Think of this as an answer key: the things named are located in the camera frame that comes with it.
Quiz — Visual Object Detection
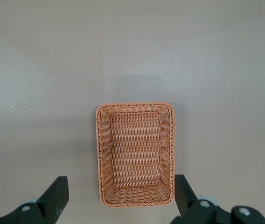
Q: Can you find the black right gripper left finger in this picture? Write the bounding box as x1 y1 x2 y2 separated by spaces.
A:
0 176 70 224

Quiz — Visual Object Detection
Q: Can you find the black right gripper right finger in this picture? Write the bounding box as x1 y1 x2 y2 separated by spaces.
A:
171 174 218 224

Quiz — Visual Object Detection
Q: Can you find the brown wicker basket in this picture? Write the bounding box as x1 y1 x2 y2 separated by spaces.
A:
96 101 177 208

